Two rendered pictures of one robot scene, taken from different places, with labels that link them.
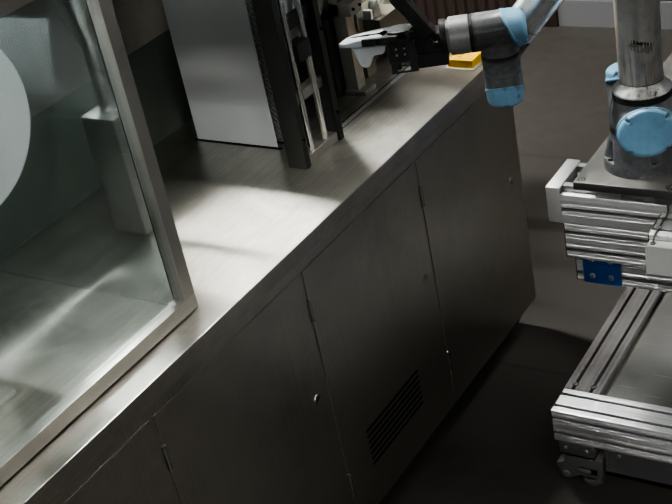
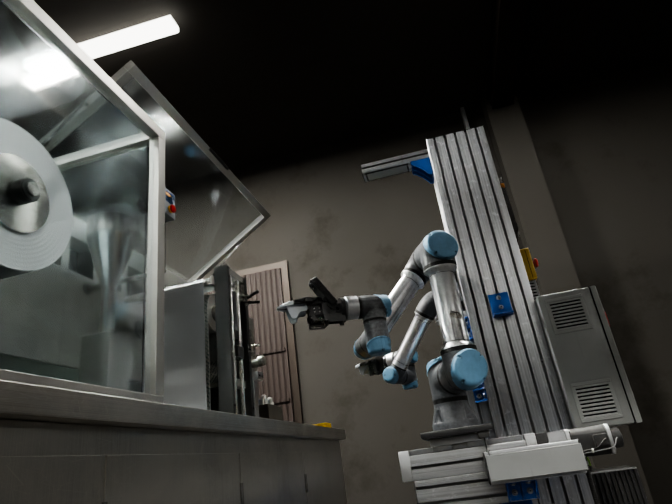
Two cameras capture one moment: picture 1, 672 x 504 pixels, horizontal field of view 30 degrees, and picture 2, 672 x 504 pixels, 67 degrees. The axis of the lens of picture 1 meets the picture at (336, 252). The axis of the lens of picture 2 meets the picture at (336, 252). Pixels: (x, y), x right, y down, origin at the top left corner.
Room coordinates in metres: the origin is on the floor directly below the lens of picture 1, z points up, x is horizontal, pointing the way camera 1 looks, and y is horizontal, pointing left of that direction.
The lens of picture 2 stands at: (0.89, 0.38, 0.75)
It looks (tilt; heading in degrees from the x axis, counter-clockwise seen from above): 23 degrees up; 334
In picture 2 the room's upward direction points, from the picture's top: 8 degrees counter-clockwise
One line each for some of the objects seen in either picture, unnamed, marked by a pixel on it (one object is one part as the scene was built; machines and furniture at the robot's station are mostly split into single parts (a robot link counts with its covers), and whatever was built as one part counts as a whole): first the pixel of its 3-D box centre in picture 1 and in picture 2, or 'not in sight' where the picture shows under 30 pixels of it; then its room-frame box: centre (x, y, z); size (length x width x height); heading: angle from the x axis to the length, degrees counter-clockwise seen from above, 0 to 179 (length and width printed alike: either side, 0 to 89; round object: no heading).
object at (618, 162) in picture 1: (638, 141); (453, 413); (2.37, -0.68, 0.87); 0.15 x 0.15 x 0.10
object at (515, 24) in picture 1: (498, 30); (373, 307); (2.28, -0.40, 1.21); 0.11 x 0.08 x 0.09; 79
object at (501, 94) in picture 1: (503, 73); (375, 338); (2.30, -0.40, 1.11); 0.11 x 0.08 x 0.11; 169
